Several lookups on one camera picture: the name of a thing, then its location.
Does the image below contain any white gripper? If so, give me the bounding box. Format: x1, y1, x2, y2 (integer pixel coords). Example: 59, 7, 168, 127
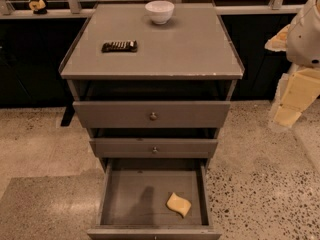
268, 64, 320, 131

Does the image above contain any yellow sponge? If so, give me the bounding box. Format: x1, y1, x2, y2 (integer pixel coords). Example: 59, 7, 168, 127
166, 192, 192, 218

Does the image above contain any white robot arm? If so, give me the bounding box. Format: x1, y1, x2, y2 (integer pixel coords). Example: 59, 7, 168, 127
265, 0, 320, 130

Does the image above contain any grey drawer cabinet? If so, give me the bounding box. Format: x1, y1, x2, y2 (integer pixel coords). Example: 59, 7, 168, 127
58, 2, 245, 172

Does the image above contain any grey open bottom drawer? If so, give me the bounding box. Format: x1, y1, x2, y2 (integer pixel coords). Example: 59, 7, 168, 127
87, 158, 220, 240

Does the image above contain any grey middle drawer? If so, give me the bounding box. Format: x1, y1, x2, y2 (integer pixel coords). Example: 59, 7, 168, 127
89, 138, 218, 158

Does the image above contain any grey top drawer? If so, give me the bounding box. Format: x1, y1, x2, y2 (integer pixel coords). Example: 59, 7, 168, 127
73, 101, 230, 128

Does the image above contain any grey window railing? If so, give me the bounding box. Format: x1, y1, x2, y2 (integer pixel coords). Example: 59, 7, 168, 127
0, 0, 320, 20

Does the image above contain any white ceramic bowl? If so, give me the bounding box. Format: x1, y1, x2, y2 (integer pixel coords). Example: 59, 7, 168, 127
145, 0, 175, 25

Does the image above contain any dark chocolate bar wrapper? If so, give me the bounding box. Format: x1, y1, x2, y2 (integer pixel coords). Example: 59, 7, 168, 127
101, 40, 138, 53

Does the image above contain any small yellow black figurine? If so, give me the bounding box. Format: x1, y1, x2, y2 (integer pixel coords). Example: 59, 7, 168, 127
29, 0, 47, 14

